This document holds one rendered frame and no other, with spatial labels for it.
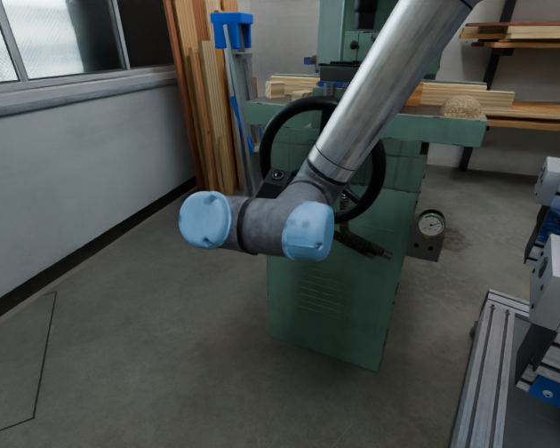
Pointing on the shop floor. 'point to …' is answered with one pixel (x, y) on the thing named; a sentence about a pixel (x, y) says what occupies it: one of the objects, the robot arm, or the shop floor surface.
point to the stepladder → (240, 87)
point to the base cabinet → (345, 285)
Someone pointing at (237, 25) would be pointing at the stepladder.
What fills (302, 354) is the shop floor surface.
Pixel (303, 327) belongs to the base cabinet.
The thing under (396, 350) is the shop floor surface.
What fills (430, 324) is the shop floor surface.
